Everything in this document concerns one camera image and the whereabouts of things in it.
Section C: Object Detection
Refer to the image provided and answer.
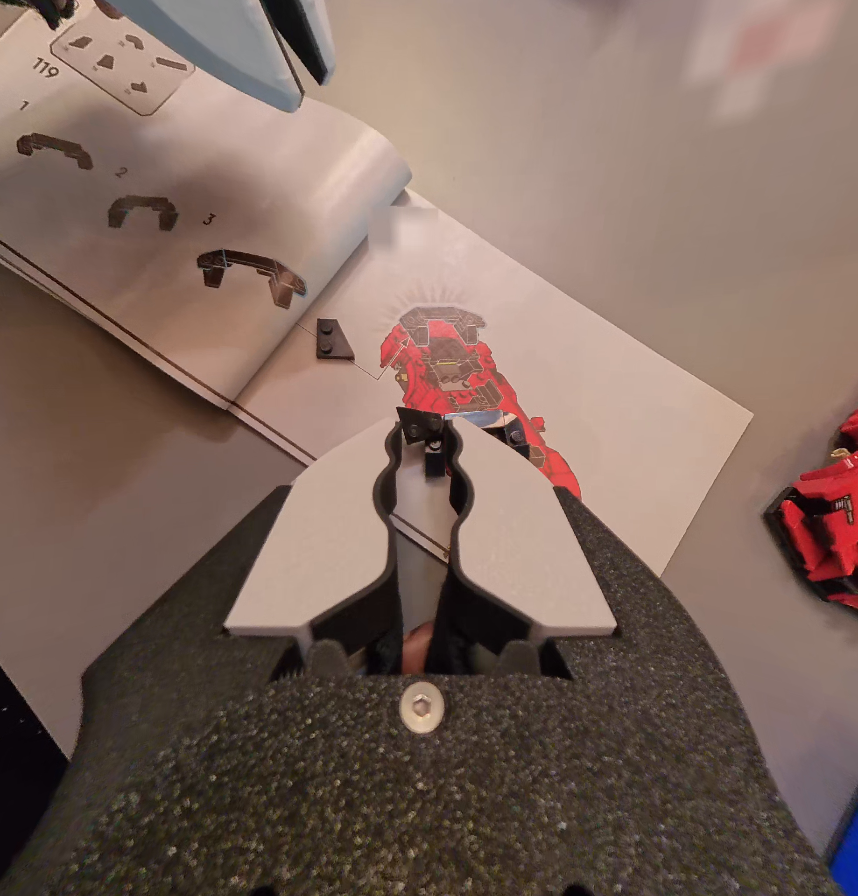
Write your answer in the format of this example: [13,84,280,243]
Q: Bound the lego instruction booklet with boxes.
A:
[0,0,754,582]

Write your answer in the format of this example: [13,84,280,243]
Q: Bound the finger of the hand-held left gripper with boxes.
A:
[107,0,306,114]
[261,0,337,86]

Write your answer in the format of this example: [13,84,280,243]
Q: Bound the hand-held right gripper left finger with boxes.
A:
[222,418,404,639]

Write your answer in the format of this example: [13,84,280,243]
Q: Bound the black lego wedge plate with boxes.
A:
[316,317,358,361]
[395,406,445,445]

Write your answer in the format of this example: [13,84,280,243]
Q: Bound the red lego car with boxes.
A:
[763,398,858,620]

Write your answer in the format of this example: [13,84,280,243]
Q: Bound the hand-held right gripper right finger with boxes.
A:
[444,418,620,638]

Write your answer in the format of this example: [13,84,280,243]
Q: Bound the black lego arch piece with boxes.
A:
[446,410,535,456]

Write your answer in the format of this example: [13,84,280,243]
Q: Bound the blue plastic storage bin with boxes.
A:
[824,777,858,896]

